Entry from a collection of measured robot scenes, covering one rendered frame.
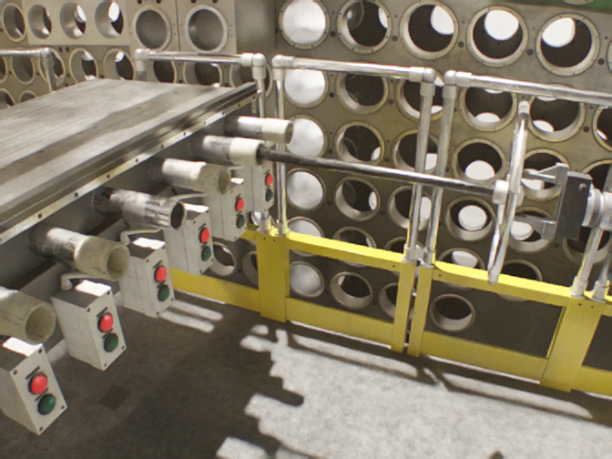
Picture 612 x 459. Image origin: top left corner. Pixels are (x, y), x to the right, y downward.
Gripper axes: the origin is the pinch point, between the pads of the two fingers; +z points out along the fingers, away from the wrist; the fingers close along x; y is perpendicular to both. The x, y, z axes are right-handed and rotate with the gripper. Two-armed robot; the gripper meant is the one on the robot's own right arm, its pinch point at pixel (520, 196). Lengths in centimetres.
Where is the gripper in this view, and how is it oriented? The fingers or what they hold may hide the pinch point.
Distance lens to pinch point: 110.4
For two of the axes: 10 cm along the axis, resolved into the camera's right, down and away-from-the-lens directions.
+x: -0.7, 9.4, 3.3
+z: -9.3, -1.9, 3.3
